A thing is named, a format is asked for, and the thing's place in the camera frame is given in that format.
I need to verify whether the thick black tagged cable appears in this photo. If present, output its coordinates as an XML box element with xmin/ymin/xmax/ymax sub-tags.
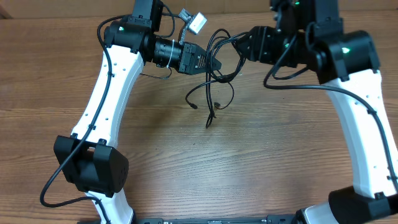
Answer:
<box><xmin>205</xmin><ymin>28</ymin><xmax>249</xmax><ymax>84</ymax></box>

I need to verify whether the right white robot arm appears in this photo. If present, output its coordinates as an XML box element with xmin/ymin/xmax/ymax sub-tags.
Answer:
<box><xmin>237</xmin><ymin>0</ymin><xmax>397</xmax><ymax>223</ymax></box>

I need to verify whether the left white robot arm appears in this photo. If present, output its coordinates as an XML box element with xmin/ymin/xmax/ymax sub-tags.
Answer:
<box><xmin>53</xmin><ymin>1</ymin><xmax>206</xmax><ymax>223</ymax></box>

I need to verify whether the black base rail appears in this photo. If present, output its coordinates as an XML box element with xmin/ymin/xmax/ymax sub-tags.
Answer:
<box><xmin>77</xmin><ymin>213</ymin><xmax>304</xmax><ymax>224</ymax></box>

